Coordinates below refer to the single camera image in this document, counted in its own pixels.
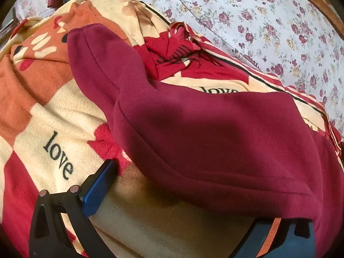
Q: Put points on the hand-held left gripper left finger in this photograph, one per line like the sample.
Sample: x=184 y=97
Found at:
x=99 y=189

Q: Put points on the white floral bed quilt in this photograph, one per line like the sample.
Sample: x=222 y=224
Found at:
x=242 y=32

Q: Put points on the red orange cream printed blanket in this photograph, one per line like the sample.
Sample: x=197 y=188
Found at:
x=45 y=107

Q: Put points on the maroon fleece garment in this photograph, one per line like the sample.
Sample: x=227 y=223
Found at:
x=193 y=134

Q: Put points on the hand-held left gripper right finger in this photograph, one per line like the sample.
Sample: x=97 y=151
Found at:
x=258 y=236

